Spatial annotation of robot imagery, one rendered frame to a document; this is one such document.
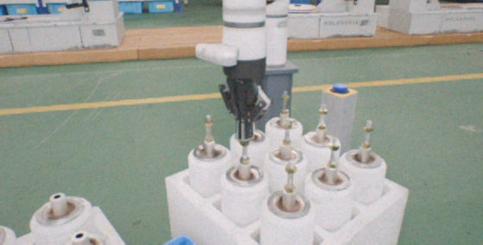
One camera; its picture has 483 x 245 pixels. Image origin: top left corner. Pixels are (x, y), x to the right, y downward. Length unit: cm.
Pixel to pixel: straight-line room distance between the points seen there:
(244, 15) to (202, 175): 36
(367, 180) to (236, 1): 45
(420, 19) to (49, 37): 292
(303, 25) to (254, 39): 231
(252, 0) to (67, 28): 226
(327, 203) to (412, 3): 286
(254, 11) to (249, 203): 35
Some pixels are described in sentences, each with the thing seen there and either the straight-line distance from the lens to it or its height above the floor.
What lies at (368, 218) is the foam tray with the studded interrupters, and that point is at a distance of 75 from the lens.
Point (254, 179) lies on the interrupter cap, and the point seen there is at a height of 25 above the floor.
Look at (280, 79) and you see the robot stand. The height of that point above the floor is 26.
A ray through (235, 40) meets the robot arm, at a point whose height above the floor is 52.
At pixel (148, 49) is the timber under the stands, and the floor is 7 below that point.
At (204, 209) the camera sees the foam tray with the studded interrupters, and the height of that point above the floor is 18.
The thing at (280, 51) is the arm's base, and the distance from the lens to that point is 123.
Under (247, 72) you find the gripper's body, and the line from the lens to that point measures 57.
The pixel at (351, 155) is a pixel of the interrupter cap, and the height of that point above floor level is 25.
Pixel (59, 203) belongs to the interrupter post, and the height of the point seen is 27.
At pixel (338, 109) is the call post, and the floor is 28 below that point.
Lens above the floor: 64
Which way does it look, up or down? 23 degrees down
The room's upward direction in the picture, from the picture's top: straight up
